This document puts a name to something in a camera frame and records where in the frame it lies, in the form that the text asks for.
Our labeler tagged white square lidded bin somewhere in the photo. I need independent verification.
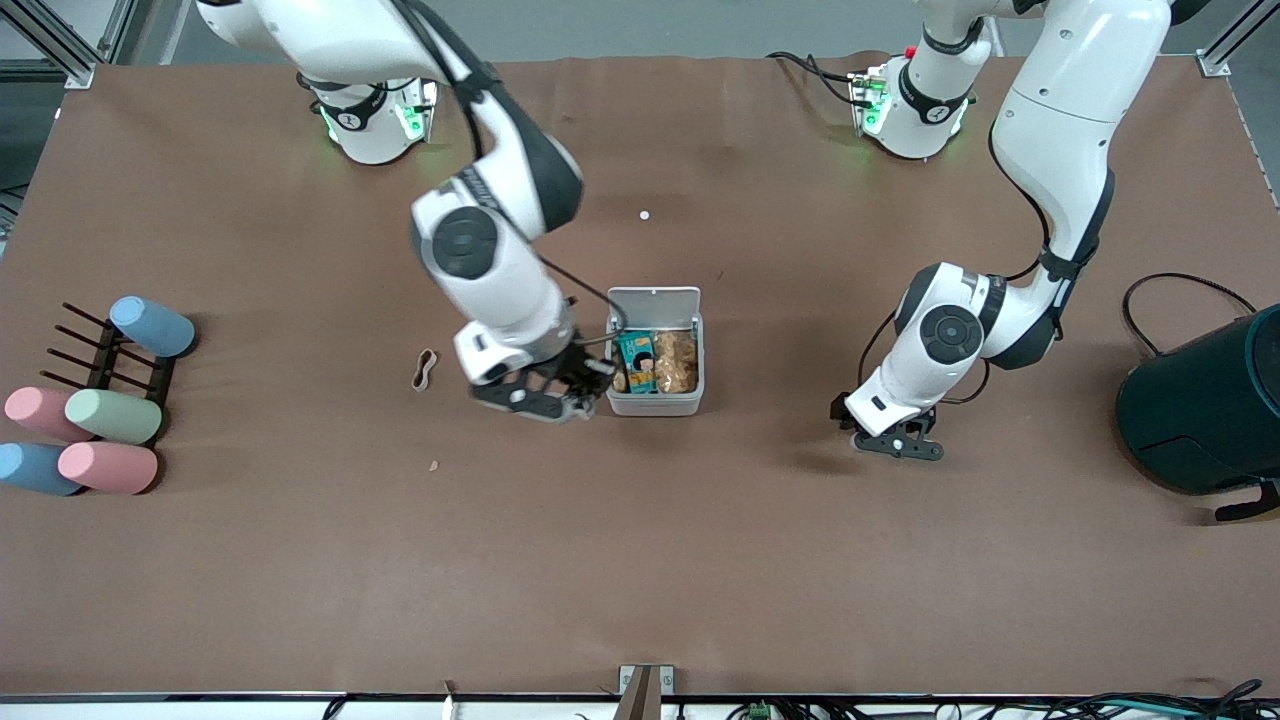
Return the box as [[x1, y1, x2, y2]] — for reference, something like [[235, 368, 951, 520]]
[[605, 286, 706, 418]]

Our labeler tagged right arm base control box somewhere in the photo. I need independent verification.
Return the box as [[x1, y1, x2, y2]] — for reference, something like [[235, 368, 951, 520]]
[[395, 78, 442, 144]]

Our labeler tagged dark teal round bin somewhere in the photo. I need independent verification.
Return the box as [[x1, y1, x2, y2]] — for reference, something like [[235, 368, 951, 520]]
[[1116, 304, 1280, 523]]

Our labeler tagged teal snack packet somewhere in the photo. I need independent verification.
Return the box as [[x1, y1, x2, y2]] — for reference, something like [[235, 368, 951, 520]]
[[617, 331, 660, 395]]

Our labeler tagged brown paper table cover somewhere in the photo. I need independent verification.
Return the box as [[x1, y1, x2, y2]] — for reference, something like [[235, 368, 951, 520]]
[[0, 52, 1280, 698]]

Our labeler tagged light blue plastic cup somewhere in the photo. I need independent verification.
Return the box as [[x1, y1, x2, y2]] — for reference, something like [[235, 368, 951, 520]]
[[108, 295, 198, 359], [0, 442, 86, 497]]

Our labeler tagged black cup rack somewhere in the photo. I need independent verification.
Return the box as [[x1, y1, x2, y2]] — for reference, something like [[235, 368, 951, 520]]
[[40, 300, 179, 443]]

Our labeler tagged pale green plastic cup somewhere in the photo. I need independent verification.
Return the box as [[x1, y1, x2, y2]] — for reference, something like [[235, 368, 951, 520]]
[[65, 388, 164, 446]]

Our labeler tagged pink plastic cup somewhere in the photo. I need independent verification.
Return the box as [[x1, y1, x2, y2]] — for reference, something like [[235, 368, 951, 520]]
[[4, 386, 96, 443], [57, 441, 160, 496]]

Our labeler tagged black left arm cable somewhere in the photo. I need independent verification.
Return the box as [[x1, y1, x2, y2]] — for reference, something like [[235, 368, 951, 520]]
[[858, 125, 1053, 406]]

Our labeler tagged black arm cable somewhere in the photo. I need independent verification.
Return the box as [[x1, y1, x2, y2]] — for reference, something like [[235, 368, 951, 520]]
[[395, 0, 629, 346], [858, 125, 1053, 406]]

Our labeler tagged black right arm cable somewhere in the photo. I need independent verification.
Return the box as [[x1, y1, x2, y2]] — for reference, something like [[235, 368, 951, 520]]
[[395, 0, 629, 346]]

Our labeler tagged metal table edge bracket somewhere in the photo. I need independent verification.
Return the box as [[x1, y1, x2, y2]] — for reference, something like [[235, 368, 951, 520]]
[[618, 664, 676, 720]]

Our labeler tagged black cable bundle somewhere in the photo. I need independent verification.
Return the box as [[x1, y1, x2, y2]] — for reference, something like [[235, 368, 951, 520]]
[[1035, 680, 1269, 720]]

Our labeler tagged aluminium frame post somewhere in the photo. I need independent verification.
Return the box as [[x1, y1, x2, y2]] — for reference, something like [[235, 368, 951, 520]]
[[0, 0, 161, 89], [1194, 0, 1264, 79]]

